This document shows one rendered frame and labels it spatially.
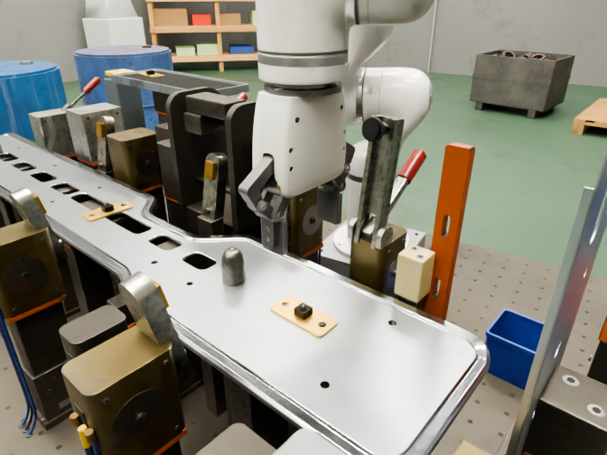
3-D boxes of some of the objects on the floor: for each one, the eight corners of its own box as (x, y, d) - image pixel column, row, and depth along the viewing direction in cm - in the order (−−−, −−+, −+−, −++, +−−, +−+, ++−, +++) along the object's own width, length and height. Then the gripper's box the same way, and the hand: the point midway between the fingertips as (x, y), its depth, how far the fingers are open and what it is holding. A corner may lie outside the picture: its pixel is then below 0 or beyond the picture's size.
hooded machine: (129, 73, 863) (115, -14, 798) (154, 76, 832) (141, -14, 767) (91, 79, 802) (72, -14, 737) (116, 83, 771) (99, -14, 706)
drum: (163, 162, 414) (145, 41, 369) (203, 181, 371) (189, 47, 325) (87, 180, 374) (57, 47, 328) (122, 205, 330) (93, 55, 285)
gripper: (266, 92, 36) (273, 280, 44) (386, 67, 48) (374, 218, 55) (204, 81, 40) (221, 254, 48) (328, 60, 52) (325, 202, 60)
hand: (303, 227), depth 51 cm, fingers open, 8 cm apart
